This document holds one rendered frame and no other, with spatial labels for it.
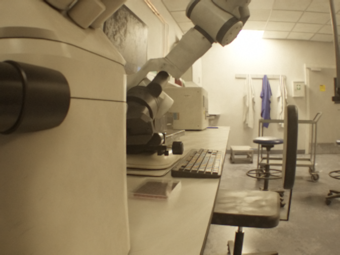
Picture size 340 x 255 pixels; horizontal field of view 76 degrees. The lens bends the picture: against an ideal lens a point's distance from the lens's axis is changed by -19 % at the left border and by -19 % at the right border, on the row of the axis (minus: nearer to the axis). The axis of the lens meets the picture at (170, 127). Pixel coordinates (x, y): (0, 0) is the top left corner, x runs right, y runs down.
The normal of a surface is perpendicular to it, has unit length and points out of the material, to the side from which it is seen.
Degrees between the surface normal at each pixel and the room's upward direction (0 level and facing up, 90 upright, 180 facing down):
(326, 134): 90
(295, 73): 90
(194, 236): 0
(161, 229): 0
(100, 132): 91
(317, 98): 90
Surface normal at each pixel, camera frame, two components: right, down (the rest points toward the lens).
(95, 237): 0.97, 0.01
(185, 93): -0.23, 0.05
